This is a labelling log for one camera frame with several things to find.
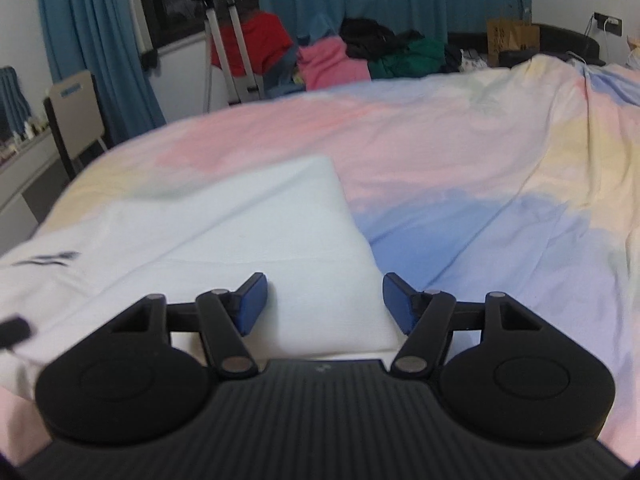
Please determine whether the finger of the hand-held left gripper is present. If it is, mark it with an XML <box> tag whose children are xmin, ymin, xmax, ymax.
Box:
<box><xmin>0</xmin><ymin>315</ymin><xmax>35</xmax><ymax>351</ymax></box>

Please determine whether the white dresser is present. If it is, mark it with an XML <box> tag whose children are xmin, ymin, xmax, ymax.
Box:
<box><xmin>0</xmin><ymin>127</ymin><xmax>66</xmax><ymax>256</ymax></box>

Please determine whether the pastel rainbow bed sheet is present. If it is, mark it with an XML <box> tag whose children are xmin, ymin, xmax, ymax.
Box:
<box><xmin>0</xmin><ymin>55</ymin><xmax>640</xmax><ymax>466</ymax></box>

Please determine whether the green garment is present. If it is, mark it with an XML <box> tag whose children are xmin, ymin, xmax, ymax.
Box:
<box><xmin>369</xmin><ymin>37</ymin><xmax>447</xmax><ymax>80</ymax></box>

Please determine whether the black garment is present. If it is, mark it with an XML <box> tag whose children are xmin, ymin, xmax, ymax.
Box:
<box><xmin>340</xmin><ymin>17</ymin><xmax>426</xmax><ymax>61</ymax></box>

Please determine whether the black headboard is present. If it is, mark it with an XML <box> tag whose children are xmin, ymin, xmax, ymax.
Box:
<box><xmin>447</xmin><ymin>23</ymin><xmax>606</xmax><ymax>67</ymax></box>

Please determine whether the pink garment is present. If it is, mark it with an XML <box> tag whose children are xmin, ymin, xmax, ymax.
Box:
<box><xmin>297</xmin><ymin>37</ymin><xmax>372</xmax><ymax>92</ymax></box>

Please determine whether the wall power outlet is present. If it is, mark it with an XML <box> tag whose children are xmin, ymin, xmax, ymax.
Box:
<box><xmin>593</xmin><ymin>12</ymin><xmax>622</xmax><ymax>37</ymax></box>

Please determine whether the red garment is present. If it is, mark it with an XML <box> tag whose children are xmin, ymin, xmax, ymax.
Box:
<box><xmin>211</xmin><ymin>10</ymin><xmax>295</xmax><ymax>78</ymax></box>

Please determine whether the white patterned cloth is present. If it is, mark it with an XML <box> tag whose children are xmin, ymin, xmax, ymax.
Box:
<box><xmin>459</xmin><ymin>49</ymin><xmax>488</xmax><ymax>72</ymax></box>

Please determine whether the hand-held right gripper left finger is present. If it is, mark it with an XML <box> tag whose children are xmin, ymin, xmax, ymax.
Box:
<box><xmin>109</xmin><ymin>272</ymin><xmax>268</xmax><ymax>377</ymax></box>

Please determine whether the beige folding chair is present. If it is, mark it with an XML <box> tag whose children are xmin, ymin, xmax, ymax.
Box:
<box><xmin>44</xmin><ymin>71</ymin><xmax>108</xmax><ymax>181</ymax></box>

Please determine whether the white garment with dark print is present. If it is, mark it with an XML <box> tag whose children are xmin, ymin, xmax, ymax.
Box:
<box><xmin>0</xmin><ymin>156</ymin><xmax>401</xmax><ymax>401</ymax></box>

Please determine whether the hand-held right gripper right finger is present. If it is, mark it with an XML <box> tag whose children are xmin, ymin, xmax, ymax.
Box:
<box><xmin>382</xmin><ymin>272</ymin><xmax>543</xmax><ymax>377</ymax></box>

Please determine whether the brown cardboard box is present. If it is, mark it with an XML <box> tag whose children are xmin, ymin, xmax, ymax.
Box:
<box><xmin>486</xmin><ymin>17</ymin><xmax>541</xmax><ymax>67</ymax></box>

